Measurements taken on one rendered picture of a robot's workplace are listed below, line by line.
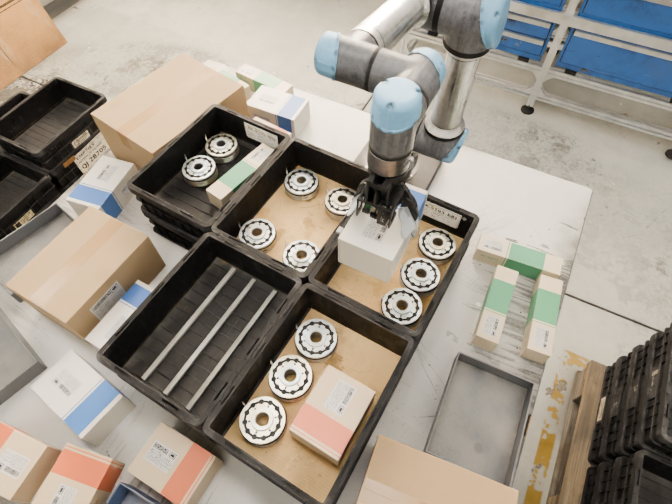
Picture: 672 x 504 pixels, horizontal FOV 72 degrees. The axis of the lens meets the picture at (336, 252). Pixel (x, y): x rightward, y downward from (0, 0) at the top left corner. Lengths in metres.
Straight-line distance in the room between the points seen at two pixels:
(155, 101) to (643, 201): 2.41
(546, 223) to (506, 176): 0.22
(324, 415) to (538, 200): 1.04
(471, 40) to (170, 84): 1.02
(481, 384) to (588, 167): 1.89
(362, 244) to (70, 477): 0.83
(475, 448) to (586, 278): 1.40
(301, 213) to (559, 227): 0.83
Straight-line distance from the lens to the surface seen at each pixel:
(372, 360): 1.14
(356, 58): 0.83
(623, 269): 2.60
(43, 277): 1.43
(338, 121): 1.82
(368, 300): 1.21
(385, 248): 0.93
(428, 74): 0.81
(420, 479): 1.07
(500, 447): 1.28
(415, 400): 1.26
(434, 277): 1.23
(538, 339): 1.34
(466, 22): 1.14
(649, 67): 2.96
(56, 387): 1.35
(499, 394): 1.32
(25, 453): 1.35
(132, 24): 3.98
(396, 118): 0.71
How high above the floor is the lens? 1.91
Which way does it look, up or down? 57 degrees down
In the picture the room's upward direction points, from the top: straight up
